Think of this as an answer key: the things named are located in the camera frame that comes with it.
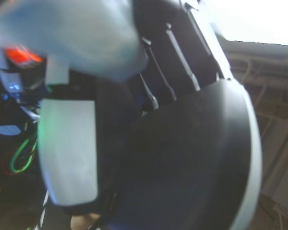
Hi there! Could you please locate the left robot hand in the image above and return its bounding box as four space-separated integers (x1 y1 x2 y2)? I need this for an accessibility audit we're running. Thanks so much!
37 0 263 230

